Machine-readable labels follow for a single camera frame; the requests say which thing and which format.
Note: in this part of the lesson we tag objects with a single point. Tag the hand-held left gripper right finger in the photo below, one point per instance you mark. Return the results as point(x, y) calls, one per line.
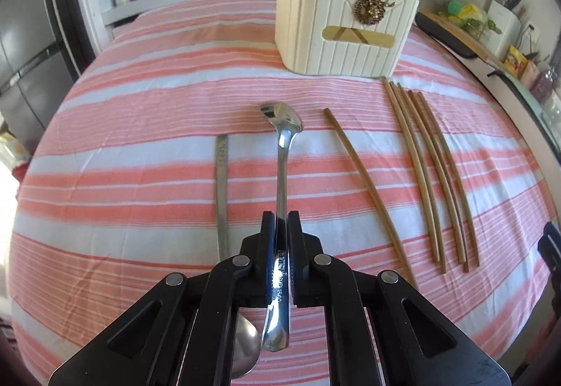
point(296, 245)

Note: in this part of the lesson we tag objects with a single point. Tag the pink jar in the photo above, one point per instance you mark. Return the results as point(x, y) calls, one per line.
point(541, 81)

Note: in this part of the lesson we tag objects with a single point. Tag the white knife block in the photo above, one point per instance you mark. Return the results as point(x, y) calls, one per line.
point(499, 26)

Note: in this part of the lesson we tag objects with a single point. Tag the wooden cutting board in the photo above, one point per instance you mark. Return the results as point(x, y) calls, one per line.
point(464, 37)

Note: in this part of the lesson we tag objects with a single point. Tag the yellow packet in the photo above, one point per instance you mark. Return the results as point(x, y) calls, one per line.
point(512, 59)

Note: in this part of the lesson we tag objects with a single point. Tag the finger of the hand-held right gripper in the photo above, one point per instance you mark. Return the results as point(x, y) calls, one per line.
point(553, 254)

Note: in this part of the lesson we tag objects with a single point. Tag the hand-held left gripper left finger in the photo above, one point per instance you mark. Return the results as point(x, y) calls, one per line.
point(267, 245)

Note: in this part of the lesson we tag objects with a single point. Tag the wooden chopstick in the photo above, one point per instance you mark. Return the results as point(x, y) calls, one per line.
point(368, 189)
point(422, 171)
point(456, 237)
point(437, 171)
point(452, 171)
point(415, 169)

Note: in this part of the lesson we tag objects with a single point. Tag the pink white striped tablecloth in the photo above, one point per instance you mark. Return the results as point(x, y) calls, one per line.
point(131, 105)

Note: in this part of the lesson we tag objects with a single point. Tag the grey refrigerator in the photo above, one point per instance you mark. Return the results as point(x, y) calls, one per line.
point(26, 40)

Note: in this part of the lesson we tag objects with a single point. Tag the plastic bag with sponges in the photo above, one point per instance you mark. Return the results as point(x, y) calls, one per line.
point(460, 9)

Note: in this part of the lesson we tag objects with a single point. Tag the cream utensil holder gold ornament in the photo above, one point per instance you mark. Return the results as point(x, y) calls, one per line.
point(307, 26)

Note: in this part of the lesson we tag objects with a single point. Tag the black flat board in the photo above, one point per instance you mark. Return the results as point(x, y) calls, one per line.
point(438, 33)

